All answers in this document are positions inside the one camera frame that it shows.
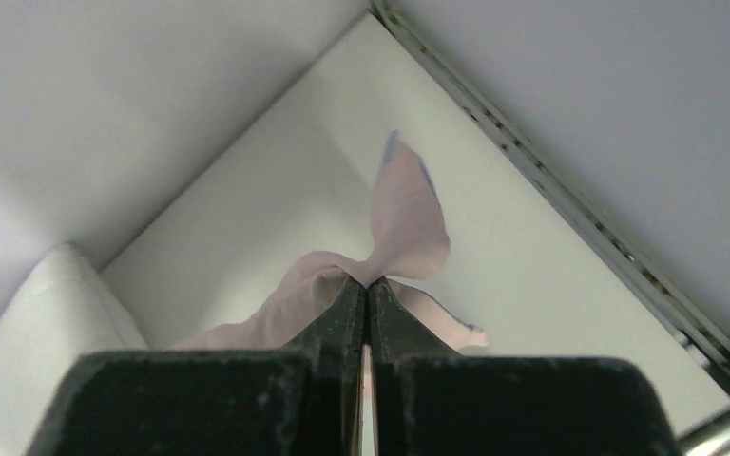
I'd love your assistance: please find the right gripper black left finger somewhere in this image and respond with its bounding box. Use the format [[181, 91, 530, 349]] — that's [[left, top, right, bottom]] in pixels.
[[29, 279, 367, 455]]

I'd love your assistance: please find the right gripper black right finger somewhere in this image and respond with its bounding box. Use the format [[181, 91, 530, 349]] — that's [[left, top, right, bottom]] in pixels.
[[367, 279, 680, 455]]

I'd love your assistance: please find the pink and blue pillowcase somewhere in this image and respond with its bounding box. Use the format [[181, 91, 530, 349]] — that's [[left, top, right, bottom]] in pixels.
[[175, 132, 488, 351]]

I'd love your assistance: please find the right aluminium frame post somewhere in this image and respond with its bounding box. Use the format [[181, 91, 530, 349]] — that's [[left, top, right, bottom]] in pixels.
[[372, 1, 730, 396]]

